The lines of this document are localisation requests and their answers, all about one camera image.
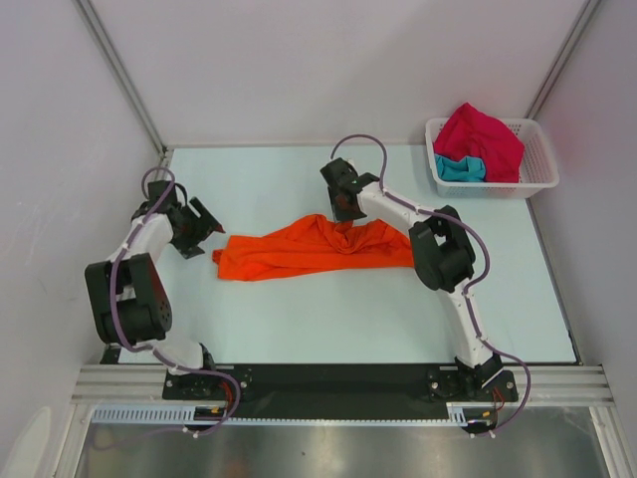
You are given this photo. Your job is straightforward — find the orange t shirt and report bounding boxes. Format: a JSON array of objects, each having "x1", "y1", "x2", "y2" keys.
[{"x1": 211, "y1": 214, "x2": 414, "y2": 282}]

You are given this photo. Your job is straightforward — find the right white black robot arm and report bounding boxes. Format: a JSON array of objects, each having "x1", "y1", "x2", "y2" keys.
[{"x1": 320, "y1": 158, "x2": 503, "y2": 399}]

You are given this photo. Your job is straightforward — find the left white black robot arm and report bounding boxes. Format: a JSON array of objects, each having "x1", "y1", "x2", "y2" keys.
[{"x1": 85, "y1": 179, "x2": 232, "y2": 400}]

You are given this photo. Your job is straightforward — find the teal t shirt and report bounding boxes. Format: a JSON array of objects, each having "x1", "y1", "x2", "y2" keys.
[{"x1": 435, "y1": 154, "x2": 487, "y2": 182}]

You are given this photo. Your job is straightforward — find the magenta t shirt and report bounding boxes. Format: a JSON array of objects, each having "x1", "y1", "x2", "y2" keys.
[{"x1": 433, "y1": 103, "x2": 525, "y2": 183}]

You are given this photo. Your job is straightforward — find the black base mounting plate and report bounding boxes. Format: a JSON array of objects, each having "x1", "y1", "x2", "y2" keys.
[{"x1": 162, "y1": 363, "x2": 519, "y2": 420}]

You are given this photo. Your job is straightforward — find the white plastic laundry basket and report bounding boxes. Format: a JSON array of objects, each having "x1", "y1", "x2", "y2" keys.
[{"x1": 425, "y1": 118, "x2": 559, "y2": 199}]

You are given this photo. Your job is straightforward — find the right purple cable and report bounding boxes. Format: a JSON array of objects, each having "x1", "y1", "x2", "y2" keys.
[{"x1": 330, "y1": 134, "x2": 532, "y2": 439}]

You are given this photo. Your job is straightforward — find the left white slotted cable duct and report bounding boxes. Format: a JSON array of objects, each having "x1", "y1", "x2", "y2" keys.
[{"x1": 92, "y1": 404, "x2": 226, "y2": 425}]

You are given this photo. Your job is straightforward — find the white slotted cable duct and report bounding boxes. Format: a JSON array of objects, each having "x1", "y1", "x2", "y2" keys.
[
  {"x1": 92, "y1": 404, "x2": 226, "y2": 425},
  {"x1": 447, "y1": 402, "x2": 499, "y2": 427}
]

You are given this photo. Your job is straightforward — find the left aluminium corner post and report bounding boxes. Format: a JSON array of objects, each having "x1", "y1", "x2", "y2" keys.
[{"x1": 73, "y1": 0, "x2": 166, "y2": 156}]

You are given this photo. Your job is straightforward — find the aluminium corner post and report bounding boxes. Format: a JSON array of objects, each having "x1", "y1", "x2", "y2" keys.
[
  {"x1": 525, "y1": 0, "x2": 606, "y2": 120},
  {"x1": 73, "y1": 0, "x2": 166, "y2": 156}
]

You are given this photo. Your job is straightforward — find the right white slotted cable duct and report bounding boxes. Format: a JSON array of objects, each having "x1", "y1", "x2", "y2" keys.
[{"x1": 447, "y1": 402, "x2": 499, "y2": 427}]

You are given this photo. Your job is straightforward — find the right aluminium corner post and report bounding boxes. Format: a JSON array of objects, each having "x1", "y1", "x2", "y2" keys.
[{"x1": 525, "y1": 0, "x2": 606, "y2": 120}]

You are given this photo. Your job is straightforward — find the aluminium front frame rail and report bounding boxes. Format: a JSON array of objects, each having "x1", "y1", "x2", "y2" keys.
[{"x1": 71, "y1": 364, "x2": 614, "y2": 407}]

